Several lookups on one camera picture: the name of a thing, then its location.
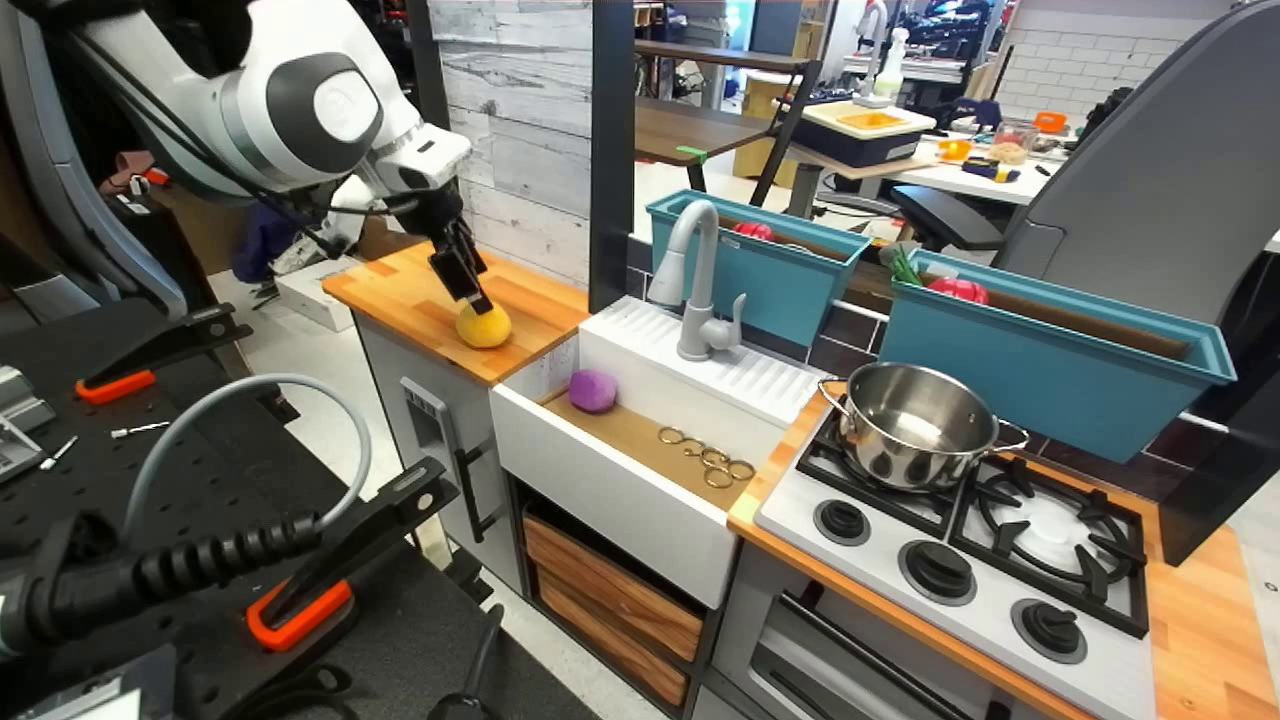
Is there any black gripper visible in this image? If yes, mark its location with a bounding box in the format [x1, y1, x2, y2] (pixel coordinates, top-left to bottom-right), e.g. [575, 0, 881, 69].
[395, 177, 497, 319]

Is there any wooden countertop beside sink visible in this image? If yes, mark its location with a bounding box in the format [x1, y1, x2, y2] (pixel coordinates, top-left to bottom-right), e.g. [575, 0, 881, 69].
[320, 236, 594, 387]

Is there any grey toy kitchen cabinet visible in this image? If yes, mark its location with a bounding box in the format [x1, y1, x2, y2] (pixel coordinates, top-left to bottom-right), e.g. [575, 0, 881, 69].
[351, 312, 532, 592]

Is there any white cabinet dispenser panel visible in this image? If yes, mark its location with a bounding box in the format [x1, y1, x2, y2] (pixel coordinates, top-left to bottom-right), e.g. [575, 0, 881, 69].
[395, 374, 456, 482]

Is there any white flat slab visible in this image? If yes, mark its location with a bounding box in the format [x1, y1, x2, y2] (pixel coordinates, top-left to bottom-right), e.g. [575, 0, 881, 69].
[273, 256, 357, 335]

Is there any purple plush toy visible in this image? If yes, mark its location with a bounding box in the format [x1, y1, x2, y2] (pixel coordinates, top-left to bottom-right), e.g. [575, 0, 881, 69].
[566, 369, 624, 414]

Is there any grey toy faucet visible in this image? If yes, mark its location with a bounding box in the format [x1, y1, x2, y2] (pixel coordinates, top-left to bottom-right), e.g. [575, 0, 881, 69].
[644, 196, 754, 369]

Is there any white toy sink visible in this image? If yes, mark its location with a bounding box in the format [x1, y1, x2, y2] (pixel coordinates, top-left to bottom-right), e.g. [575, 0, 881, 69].
[490, 291, 833, 610]

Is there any cardboard box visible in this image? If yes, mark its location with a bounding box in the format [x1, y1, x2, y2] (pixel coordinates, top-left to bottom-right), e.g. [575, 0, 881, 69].
[157, 193, 258, 274]

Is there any large black orange clamp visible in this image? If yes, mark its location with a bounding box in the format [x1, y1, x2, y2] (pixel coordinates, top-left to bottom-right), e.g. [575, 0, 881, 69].
[239, 456, 464, 655]

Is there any short teal plastic bin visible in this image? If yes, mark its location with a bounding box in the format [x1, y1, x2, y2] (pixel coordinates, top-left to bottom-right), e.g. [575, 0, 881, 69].
[644, 186, 874, 352]

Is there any small black orange clamp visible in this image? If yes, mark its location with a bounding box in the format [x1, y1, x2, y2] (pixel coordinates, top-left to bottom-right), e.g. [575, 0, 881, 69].
[72, 302, 258, 406]

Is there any wooden drawer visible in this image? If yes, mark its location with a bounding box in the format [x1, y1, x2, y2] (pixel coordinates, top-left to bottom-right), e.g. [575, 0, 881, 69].
[521, 510, 708, 663]
[532, 573, 692, 710]

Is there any grey curved panel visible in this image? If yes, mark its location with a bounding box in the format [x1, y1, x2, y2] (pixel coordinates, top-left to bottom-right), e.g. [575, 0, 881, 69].
[0, 0, 192, 315]

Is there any yellow and navy tray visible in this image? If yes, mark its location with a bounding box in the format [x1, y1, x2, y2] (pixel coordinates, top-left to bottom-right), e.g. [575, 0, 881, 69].
[796, 94, 941, 172]

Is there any black stove knob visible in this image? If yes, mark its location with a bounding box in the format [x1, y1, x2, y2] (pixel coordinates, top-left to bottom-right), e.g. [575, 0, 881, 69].
[811, 496, 876, 546]
[1010, 595, 1092, 667]
[895, 534, 981, 609]

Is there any stainless steel pot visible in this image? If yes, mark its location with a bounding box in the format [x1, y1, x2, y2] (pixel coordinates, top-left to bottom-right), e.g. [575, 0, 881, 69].
[816, 360, 1032, 496]

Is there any white bottle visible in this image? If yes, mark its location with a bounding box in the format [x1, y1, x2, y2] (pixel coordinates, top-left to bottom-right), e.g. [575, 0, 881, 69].
[874, 25, 911, 106]

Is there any red toy in long bin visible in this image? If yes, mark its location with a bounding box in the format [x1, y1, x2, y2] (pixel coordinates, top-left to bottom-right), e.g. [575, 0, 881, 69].
[923, 271, 993, 306]

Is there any white toy stove top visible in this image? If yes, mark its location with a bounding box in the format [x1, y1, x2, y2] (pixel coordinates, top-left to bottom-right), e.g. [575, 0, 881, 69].
[754, 413, 1159, 720]

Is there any grey toy oven door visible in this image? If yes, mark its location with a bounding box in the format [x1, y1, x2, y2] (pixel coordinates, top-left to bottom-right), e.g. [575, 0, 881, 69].
[692, 545, 1056, 720]

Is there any long teal plastic bin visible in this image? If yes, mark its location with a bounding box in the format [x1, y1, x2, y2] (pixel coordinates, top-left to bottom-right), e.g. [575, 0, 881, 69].
[876, 244, 1241, 466]

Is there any grey office chair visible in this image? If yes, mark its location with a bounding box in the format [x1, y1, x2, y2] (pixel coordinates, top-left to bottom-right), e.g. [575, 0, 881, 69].
[889, 0, 1280, 322]

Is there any wooden countertop around stove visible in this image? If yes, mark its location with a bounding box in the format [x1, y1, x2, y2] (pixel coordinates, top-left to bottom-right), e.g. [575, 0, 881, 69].
[727, 382, 1280, 720]

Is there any thick black frame post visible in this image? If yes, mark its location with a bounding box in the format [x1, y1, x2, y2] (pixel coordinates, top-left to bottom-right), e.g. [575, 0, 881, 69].
[589, 0, 639, 315]

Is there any black cabinet handle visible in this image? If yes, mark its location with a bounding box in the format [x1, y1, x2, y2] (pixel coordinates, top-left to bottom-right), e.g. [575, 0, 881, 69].
[448, 440, 500, 546]

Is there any grey smooth hose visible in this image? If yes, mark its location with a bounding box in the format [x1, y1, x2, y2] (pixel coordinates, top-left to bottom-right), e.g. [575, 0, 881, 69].
[121, 372, 375, 534]

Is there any brown desk black frame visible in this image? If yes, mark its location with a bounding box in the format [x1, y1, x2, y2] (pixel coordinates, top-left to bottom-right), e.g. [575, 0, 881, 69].
[633, 35, 822, 213]

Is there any black corrugated cable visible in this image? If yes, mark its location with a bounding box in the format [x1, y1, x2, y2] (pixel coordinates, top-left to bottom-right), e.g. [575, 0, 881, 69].
[0, 510, 334, 655]

